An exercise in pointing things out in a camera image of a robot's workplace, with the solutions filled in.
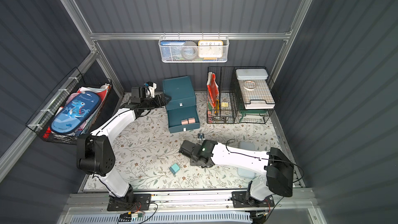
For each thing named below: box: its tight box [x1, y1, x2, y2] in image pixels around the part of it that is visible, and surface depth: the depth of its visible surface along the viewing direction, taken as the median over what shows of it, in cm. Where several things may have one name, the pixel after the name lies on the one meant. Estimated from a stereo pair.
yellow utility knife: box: [214, 99, 220, 114], surface depth 114 cm
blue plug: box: [169, 162, 181, 174], surface depth 84 cm
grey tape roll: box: [180, 40, 198, 61], surface depth 90 cm
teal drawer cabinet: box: [162, 75, 201, 134], surface depth 94 cm
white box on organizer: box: [235, 68, 269, 81], surface depth 102 cm
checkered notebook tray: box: [238, 79, 276, 110], surface depth 93 cm
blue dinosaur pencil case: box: [50, 91, 102, 135], surface depth 66 cm
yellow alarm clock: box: [197, 39, 224, 59], surface depth 90 cm
